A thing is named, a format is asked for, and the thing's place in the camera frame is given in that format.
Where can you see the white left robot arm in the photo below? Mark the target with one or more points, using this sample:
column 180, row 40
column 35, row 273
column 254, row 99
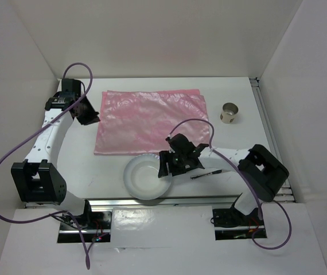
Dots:
column 37, row 179

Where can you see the metal cup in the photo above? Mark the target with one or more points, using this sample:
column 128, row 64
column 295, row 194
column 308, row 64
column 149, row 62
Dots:
column 228, row 113

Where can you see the white scalloped plate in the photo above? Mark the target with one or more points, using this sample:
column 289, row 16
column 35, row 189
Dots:
column 141, row 179

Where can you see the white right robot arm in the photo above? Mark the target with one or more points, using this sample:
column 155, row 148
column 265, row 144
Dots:
column 261, row 171

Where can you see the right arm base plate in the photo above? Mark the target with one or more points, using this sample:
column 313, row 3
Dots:
column 230, row 224

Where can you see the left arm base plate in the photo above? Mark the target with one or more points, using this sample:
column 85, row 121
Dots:
column 97, row 229

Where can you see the aluminium right side rail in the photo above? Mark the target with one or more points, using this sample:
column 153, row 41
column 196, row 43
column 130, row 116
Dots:
column 285, row 194

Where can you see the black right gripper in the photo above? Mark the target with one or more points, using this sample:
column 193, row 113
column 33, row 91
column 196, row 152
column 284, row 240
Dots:
column 164, row 156

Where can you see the silver knife black handle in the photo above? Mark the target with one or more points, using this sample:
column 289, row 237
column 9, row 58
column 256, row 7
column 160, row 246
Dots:
column 206, row 174

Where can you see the aluminium front rail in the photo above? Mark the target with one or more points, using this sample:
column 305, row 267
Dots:
column 176, row 201

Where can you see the pink satin rose cloth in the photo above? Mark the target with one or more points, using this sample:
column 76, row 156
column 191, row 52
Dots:
column 134, row 123

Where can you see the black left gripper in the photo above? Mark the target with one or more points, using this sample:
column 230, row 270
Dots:
column 92, row 117

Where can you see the aluminium rail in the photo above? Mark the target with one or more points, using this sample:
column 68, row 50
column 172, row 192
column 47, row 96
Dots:
column 285, row 194
column 176, row 201

